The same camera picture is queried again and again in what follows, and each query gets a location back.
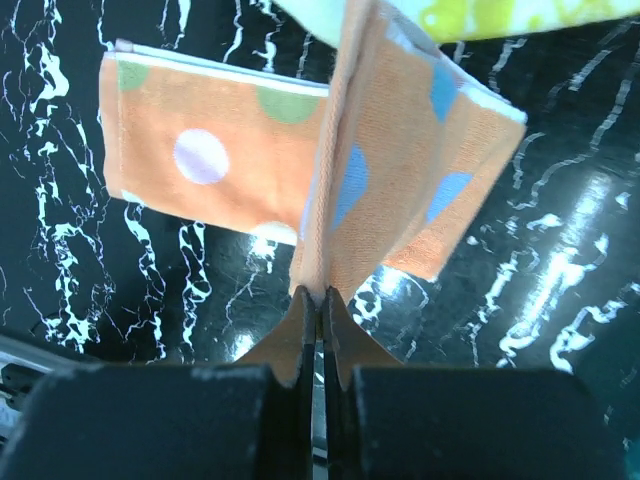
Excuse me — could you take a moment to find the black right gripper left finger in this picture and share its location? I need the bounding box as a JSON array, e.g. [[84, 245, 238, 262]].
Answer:
[[1, 288, 316, 479]]

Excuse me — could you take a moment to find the yellow patterned towel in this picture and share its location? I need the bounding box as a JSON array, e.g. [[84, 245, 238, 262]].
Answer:
[[277, 0, 639, 47]]

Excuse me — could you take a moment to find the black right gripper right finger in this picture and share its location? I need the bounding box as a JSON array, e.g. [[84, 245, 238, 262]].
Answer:
[[323, 289, 627, 479]]

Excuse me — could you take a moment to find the orange polka dot towel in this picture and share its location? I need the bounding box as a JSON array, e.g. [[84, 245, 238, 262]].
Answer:
[[99, 1, 527, 298]]

